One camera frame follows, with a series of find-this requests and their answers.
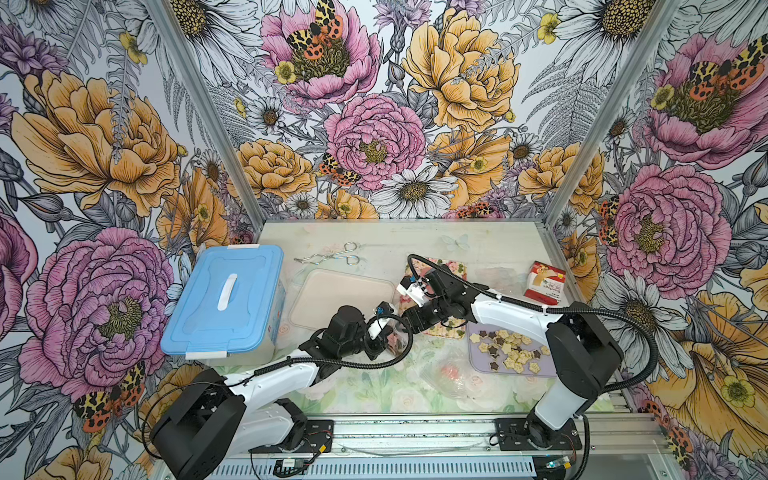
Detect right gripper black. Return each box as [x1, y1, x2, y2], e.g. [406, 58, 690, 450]
[393, 295, 452, 336]

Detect bag of pink wafers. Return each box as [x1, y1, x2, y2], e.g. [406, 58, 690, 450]
[387, 327, 408, 356]

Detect bag of mixed snacks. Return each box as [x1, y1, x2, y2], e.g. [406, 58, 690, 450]
[419, 354, 477, 400]

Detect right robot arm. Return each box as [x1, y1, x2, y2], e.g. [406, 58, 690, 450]
[397, 265, 623, 432]

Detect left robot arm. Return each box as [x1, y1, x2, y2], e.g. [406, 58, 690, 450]
[149, 303, 414, 479]

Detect yellow floral tray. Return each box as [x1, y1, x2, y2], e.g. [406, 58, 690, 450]
[397, 258, 468, 340]

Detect beige plastic tray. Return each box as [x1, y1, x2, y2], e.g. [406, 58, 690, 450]
[287, 269, 395, 330]

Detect pile of flower biscuits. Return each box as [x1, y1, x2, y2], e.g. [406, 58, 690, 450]
[470, 328, 552, 374]

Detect lavender plastic tray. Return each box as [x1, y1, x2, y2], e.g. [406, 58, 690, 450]
[466, 320, 559, 378]

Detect metal scissors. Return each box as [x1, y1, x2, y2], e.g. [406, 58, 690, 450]
[294, 241, 361, 266]

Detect red white small box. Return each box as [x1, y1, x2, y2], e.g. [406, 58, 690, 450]
[523, 261, 566, 306]

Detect blue lidded storage box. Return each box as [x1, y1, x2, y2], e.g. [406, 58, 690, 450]
[161, 244, 286, 367]

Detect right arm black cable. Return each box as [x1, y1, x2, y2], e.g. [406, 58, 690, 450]
[406, 254, 660, 394]

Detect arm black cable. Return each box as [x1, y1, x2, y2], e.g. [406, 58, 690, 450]
[406, 254, 660, 394]
[251, 313, 415, 376]

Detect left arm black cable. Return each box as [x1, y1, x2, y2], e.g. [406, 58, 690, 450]
[251, 313, 415, 376]

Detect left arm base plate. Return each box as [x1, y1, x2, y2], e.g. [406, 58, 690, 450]
[257, 419, 335, 453]

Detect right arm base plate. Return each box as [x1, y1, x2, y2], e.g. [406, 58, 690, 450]
[494, 417, 582, 452]

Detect aluminium front rail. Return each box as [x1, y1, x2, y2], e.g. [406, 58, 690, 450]
[157, 413, 667, 461]

